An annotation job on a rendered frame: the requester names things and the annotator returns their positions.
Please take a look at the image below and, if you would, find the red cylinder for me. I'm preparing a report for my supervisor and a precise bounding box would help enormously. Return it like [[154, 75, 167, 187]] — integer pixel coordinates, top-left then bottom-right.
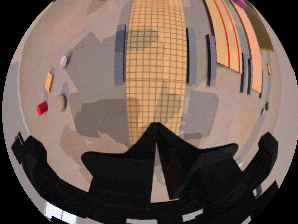
[[37, 101, 48, 115]]

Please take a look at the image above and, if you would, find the orange open-top box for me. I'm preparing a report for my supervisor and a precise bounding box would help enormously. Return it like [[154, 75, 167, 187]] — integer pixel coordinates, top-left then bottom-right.
[[234, 0, 278, 52]]

